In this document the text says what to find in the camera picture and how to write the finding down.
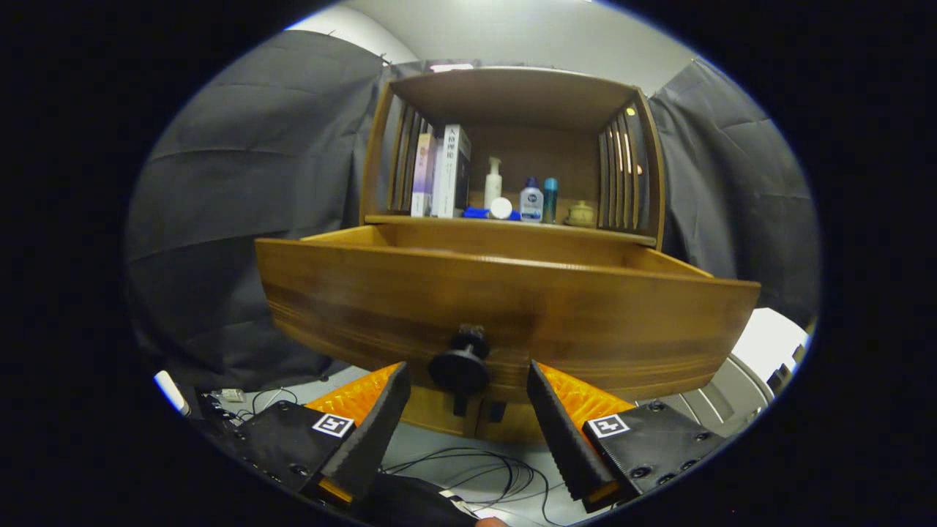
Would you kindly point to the black round drawer knob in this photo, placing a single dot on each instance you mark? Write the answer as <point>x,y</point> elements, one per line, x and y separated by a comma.
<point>457,369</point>

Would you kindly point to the wooden countertop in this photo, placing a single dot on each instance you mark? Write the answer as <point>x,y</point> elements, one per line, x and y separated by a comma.
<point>571,228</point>

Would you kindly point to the white power strip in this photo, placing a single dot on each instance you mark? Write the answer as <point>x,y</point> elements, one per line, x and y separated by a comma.
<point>231,395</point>

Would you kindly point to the wooden drawer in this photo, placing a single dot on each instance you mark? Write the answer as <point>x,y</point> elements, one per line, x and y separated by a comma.
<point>512,300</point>

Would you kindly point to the white bottle blue label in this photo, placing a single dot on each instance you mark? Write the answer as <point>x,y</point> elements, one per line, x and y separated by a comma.
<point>531,203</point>

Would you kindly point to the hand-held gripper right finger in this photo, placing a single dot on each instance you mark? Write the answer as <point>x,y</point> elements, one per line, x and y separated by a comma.
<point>560,432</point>

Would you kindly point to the wooden cabinet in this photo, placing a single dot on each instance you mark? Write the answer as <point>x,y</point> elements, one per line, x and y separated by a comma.
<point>512,95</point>

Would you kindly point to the blue folded cloth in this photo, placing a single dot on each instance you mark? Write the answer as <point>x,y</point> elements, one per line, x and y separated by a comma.
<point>474,213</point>

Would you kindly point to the purple book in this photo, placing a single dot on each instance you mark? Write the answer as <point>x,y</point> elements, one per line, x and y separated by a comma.
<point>422,172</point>

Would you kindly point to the white furniture piece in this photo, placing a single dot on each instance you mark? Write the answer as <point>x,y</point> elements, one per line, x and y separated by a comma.
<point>761,340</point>

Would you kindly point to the white thick book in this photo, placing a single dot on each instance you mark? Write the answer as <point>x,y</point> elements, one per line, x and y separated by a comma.
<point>443,172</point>

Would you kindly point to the white green-topped tube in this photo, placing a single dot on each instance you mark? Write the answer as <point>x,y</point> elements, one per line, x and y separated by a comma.
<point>501,208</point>

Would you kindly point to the beige ceramic lidded cup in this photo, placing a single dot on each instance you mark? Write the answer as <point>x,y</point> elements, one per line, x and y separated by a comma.
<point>582,213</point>

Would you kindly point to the beige ceramic saucer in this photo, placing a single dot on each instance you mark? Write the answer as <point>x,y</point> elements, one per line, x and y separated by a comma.
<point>580,224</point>

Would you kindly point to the teal slim bottle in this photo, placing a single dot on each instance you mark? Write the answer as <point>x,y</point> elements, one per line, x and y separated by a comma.
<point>550,201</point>

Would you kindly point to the wooden cabinet door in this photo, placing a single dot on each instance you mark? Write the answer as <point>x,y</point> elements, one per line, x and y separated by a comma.
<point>516,428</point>
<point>432,417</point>

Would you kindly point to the white pump bottle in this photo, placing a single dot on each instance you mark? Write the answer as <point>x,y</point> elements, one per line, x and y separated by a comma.
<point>493,183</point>

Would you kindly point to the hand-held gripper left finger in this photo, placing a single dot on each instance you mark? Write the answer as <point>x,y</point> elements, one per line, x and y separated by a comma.
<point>377,432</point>

